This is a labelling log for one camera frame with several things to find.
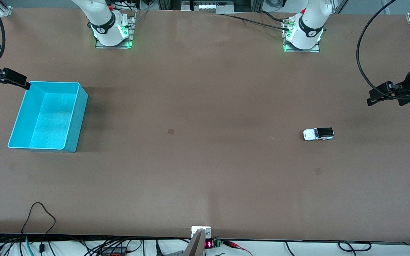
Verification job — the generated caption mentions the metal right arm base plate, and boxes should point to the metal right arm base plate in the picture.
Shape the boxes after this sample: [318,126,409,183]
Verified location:
[95,10,136,49]

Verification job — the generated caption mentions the teal plastic storage bin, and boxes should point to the teal plastic storage bin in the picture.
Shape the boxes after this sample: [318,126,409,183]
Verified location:
[7,81,88,153]

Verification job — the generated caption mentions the thick black table cable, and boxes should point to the thick black table cable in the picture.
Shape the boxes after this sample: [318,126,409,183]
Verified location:
[258,11,291,22]

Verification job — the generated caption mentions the white jeep toy black roof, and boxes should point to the white jeep toy black roof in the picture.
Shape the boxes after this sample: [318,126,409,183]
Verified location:
[303,127,335,141]

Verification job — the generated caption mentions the lit control box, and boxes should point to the lit control box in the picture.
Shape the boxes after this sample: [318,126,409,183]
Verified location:
[181,0,235,14]

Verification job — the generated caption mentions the thin black table cable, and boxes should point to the thin black table cable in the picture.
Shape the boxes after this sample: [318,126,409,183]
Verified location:
[212,12,291,32]

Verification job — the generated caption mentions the black looped cable with ferrite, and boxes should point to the black looped cable with ferrite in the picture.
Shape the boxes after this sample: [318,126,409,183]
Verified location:
[21,202,57,256]

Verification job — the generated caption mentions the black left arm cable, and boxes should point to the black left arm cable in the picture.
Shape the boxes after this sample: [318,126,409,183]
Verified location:
[356,0,410,100]

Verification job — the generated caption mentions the black coiled cable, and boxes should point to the black coiled cable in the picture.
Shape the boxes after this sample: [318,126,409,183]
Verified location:
[338,241,372,252]

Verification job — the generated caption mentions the black power strip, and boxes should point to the black power strip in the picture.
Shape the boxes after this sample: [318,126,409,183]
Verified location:
[100,246,127,256]

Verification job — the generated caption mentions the white camera post bracket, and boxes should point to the white camera post bracket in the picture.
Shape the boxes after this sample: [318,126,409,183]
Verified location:
[191,226,211,239]

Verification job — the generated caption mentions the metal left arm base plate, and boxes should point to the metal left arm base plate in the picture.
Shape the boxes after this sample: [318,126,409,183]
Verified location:
[283,17,320,53]

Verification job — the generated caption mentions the grey camera post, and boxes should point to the grey camera post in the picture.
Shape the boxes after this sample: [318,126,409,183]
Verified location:
[183,229,206,256]

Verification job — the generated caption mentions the red clip lead wires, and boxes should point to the red clip lead wires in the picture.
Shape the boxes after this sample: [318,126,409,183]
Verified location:
[223,240,253,256]

